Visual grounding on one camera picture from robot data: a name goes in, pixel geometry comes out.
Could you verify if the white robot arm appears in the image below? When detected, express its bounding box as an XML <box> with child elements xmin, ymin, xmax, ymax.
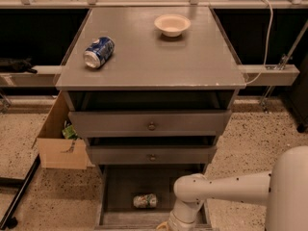
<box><xmin>157</xmin><ymin>145</ymin><xmax>308</xmax><ymax>231</ymax></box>

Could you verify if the grey bottom drawer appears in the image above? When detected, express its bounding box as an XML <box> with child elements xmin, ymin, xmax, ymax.
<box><xmin>94</xmin><ymin>165</ymin><xmax>203</xmax><ymax>231</ymax></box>

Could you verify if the grey drawer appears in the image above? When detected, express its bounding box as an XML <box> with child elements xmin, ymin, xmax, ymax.
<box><xmin>87</xmin><ymin>145</ymin><xmax>217</xmax><ymax>165</ymax></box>
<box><xmin>94</xmin><ymin>165</ymin><xmax>203</xmax><ymax>231</ymax></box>
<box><xmin>68</xmin><ymin>111</ymin><xmax>231</xmax><ymax>139</ymax></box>

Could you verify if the grey middle drawer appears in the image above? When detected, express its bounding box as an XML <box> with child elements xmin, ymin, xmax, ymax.
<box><xmin>87</xmin><ymin>145</ymin><xmax>217</xmax><ymax>165</ymax></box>

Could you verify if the grey top drawer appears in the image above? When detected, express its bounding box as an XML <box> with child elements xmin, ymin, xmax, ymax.
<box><xmin>68</xmin><ymin>111</ymin><xmax>231</xmax><ymax>139</ymax></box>

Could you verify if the grey drawer cabinet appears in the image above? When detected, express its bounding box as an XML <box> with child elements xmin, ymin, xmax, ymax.
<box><xmin>55</xmin><ymin>6</ymin><xmax>247</xmax><ymax>175</ymax></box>

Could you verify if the blue pepsi can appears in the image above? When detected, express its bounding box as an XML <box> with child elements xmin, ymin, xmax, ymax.
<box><xmin>83</xmin><ymin>37</ymin><xmax>115</xmax><ymax>68</ymax></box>

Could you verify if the cardboard box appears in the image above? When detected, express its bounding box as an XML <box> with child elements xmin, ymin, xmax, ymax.
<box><xmin>37</xmin><ymin>93</ymin><xmax>89</xmax><ymax>169</ymax></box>

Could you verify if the green snack bag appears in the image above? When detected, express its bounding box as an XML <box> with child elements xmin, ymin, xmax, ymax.
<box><xmin>62</xmin><ymin>121</ymin><xmax>78</xmax><ymax>140</ymax></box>

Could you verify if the black cart at right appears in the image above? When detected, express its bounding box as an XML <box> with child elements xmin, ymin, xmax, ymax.
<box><xmin>285</xmin><ymin>53</ymin><xmax>308</xmax><ymax>133</ymax></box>

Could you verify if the white paper bowl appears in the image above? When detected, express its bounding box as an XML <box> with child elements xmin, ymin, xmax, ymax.
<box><xmin>154</xmin><ymin>14</ymin><xmax>191</xmax><ymax>38</ymax></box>

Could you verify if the black object on ledge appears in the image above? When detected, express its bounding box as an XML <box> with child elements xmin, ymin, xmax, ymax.
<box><xmin>0</xmin><ymin>58</ymin><xmax>38</xmax><ymax>74</ymax></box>

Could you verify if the black floor rail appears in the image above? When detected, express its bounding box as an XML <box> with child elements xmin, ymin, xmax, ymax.
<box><xmin>0</xmin><ymin>156</ymin><xmax>40</xmax><ymax>231</ymax></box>

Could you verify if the white cable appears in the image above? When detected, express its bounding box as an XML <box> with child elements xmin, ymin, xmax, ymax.
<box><xmin>244</xmin><ymin>0</ymin><xmax>274</xmax><ymax>86</ymax></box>

